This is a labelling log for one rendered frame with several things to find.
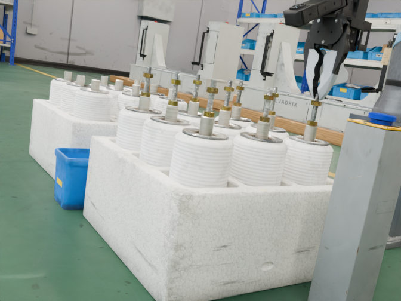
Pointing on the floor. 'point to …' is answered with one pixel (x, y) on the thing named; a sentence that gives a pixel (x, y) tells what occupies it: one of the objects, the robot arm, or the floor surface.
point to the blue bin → (71, 177)
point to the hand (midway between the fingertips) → (315, 92)
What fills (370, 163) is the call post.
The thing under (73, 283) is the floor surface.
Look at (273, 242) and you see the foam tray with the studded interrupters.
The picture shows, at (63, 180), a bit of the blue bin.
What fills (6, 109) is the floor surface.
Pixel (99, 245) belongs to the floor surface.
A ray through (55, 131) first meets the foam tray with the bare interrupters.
